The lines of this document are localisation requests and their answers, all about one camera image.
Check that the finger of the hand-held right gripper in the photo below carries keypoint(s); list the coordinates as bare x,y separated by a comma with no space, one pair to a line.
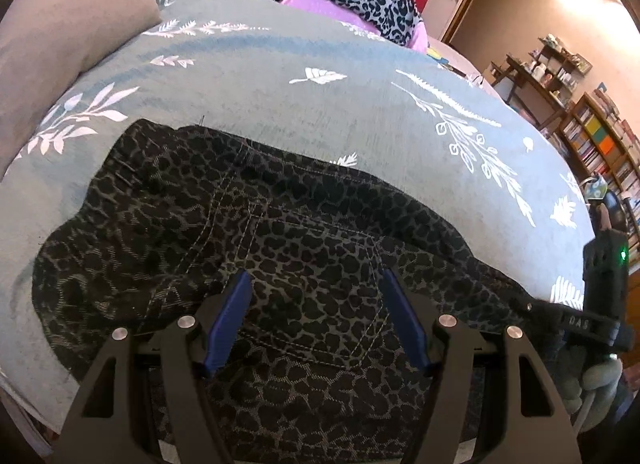
535,308

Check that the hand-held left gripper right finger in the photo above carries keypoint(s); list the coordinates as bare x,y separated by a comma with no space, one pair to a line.
405,319

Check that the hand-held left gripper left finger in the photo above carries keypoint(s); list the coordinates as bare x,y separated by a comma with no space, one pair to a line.
230,319

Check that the dark leopard print pants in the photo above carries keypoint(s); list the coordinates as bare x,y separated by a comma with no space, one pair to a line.
300,244

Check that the person's right forearm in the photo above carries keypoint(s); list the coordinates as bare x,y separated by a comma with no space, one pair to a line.
614,408

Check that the person's right hand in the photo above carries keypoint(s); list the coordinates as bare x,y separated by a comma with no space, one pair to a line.
597,376

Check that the black chair with patterned cloth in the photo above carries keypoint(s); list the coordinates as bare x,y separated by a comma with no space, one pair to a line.
612,209

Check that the wooden bookshelf with books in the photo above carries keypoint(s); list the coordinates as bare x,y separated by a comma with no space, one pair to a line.
600,139

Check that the blue-grey leaf print blanket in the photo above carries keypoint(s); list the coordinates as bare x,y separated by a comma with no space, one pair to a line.
300,119

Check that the wooden table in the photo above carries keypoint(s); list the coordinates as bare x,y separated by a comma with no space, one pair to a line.
525,79

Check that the wooden shelf with small items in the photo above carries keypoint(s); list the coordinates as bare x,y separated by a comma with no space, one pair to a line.
560,64

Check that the pale pink bed sheet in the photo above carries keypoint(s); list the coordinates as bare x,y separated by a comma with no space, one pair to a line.
472,69

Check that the small yellow blue object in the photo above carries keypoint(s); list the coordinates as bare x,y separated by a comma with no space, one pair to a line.
437,55

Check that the grey pillow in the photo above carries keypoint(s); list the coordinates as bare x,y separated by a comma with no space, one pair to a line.
60,34

